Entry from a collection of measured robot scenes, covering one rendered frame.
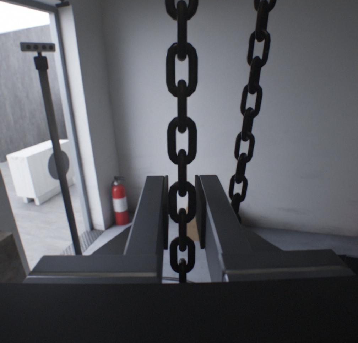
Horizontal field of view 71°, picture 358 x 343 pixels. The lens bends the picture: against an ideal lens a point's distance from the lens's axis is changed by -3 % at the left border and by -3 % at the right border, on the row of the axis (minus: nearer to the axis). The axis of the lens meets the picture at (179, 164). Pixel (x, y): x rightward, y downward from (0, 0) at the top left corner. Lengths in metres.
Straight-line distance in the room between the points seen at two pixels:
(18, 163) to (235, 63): 2.73
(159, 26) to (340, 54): 1.49
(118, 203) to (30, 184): 1.32
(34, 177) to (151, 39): 2.17
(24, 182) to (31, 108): 3.30
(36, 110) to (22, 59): 1.14
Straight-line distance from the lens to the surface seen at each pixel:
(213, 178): 0.16
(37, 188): 3.65
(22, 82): 6.64
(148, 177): 0.16
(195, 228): 2.43
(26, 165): 3.54
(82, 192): 2.65
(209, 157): 2.51
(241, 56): 2.36
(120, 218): 2.79
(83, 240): 2.72
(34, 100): 6.81
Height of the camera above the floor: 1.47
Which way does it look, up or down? 19 degrees down
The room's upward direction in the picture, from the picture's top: 2 degrees counter-clockwise
